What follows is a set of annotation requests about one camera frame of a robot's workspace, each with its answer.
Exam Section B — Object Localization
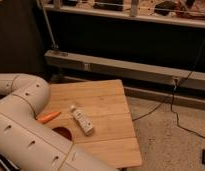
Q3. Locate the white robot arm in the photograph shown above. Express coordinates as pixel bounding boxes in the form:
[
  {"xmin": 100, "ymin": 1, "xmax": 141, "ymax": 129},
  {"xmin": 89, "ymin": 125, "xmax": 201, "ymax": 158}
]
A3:
[{"xmin": 0, "ymin": 74, "xmax": 118, "ymax": 171}]

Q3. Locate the red ceramic cup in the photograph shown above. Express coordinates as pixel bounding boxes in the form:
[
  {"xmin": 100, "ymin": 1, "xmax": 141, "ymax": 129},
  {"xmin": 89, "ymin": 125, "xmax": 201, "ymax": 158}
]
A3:
[{"xmin": 53, "ymin": 127, "xmax": 72, "ymax": 140}]

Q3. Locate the grey metal diagonal pole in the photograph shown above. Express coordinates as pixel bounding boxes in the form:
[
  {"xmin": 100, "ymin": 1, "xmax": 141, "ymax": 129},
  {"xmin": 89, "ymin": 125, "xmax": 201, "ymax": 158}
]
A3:
[{"xmin": 37, "ymin": 0, "xmax": 59, "ymax": 51}]

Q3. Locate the orange carrot toy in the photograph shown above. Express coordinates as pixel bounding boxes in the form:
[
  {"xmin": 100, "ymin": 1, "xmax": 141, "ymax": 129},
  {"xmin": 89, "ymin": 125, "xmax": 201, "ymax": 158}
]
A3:
[{"xmin": 37, "ymin": 112, "xmax": 61, "ymax": 124}]

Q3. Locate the black power cable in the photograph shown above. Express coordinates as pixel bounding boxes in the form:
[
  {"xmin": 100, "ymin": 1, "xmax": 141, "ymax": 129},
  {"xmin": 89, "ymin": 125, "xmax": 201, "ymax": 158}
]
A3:
[{"xmin": 131, "ymin": 31, "xmax": 205, "ymax": 141}]

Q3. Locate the upper metal shelf rail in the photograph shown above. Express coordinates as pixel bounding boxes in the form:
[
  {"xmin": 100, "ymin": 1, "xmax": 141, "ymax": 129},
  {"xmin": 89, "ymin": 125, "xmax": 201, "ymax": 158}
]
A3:
[{"xmin": 44, "ymin": 4, "xmax": 205, "ymax": 29}]

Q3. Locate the grey metal frame beam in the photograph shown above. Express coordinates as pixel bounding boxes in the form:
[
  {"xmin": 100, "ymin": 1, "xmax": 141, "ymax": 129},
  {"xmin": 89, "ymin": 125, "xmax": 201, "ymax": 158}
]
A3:
[{"xmin": 45, "ymin": 50, "xmax": 205, "ymax": 91}]

